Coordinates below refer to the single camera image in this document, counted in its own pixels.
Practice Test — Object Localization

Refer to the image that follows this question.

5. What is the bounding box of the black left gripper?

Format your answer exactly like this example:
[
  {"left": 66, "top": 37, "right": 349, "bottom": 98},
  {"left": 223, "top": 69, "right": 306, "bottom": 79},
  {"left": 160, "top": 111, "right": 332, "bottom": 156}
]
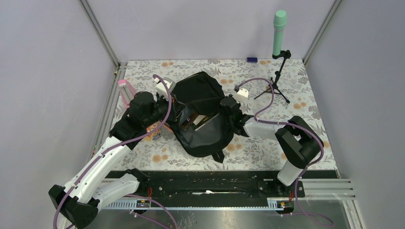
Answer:
[{"left": 143, "top": 92, "right": 187, "bottom": 127}]

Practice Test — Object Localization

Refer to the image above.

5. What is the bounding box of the green fantasy cover book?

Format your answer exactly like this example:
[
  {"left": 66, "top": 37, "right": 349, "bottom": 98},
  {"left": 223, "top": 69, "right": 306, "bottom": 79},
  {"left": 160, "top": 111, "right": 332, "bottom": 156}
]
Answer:
[{"left": 193, "top": 114, "right": 219, "bottom": 131}]

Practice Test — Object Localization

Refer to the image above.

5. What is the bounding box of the black student backpack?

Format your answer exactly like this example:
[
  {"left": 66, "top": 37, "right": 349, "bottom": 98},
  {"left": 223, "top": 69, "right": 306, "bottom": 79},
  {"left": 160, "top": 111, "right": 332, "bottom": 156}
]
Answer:
[{"left": 167, "top": 72, "right": 234, "bottom": 163}]

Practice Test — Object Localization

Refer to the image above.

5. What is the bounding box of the Three Days To See book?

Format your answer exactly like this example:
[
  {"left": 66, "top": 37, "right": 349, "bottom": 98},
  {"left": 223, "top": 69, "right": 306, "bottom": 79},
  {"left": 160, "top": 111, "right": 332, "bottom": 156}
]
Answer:
[{"left": 180, "top": 113, "right": 199, "bottom": 130}]

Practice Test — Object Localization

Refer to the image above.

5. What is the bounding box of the Evelyn Waugh paperback book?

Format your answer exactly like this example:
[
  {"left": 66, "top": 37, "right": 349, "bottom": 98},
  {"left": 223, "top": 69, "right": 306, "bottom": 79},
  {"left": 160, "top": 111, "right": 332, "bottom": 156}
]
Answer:
[{"left": 192, "top": 115, "right": 206, "bottom": 125}]

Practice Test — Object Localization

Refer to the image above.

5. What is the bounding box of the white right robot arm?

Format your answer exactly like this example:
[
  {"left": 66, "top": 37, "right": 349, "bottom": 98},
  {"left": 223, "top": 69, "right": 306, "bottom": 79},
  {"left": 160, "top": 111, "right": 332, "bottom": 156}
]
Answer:
[{"left": 220, "top": 96, "right": 324, "bottom": 197}]

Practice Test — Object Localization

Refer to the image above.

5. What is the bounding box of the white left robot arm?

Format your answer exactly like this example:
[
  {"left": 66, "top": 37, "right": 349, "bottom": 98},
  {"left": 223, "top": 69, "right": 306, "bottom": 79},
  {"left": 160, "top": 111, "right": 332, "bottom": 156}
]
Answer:
[{"left": 48, "top": 92, "right": 175, "bottom": 229}]

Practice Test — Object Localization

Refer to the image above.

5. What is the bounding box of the small orange notebook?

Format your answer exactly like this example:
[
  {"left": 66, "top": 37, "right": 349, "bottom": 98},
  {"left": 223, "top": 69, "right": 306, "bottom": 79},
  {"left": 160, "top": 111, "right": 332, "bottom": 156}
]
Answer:
[{"left": 144, "top": 122, "right": 161, "bottom": 141}]

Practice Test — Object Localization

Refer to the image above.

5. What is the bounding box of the pink metronome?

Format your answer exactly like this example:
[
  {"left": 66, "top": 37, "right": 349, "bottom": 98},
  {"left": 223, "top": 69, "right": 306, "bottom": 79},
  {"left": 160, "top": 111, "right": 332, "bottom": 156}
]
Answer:
[{"left": 118, "top": 79, "right": 137, "bottom": 108}]

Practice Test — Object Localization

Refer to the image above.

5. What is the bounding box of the small blue box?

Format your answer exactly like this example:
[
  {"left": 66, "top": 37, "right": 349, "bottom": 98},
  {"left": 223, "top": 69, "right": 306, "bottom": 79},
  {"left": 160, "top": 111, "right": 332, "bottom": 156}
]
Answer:
[{"left": 246, "top": 57, "right": 258, "bottom": 62}]

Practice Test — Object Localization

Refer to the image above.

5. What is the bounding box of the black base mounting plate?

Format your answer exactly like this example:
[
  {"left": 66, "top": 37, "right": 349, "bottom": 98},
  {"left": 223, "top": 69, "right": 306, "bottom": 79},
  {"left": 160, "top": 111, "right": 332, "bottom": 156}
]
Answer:
[{"left": 104, "top": 169, "right": 339, "bottom": 208}]

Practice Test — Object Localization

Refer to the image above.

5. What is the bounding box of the black microphone tripod stand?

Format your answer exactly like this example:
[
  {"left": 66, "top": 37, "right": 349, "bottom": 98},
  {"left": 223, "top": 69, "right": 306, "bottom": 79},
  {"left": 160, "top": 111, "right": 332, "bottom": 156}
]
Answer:
[{"left": 270, "top": 50, "right": 291, "bottom": 104}]

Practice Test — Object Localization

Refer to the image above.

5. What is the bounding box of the mint green microphone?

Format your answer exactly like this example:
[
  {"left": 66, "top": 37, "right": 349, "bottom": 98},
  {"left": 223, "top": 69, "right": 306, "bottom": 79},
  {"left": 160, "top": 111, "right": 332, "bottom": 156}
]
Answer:
[{"left": 272, "top": 10, "right": 287, "bottom": 56}]

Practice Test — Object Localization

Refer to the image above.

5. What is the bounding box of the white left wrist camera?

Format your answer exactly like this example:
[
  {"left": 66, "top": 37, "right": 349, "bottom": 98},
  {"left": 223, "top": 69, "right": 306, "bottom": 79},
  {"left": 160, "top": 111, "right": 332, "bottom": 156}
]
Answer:
[{"left": 154, "top": 77, "right": 176, "bottom": 101}]

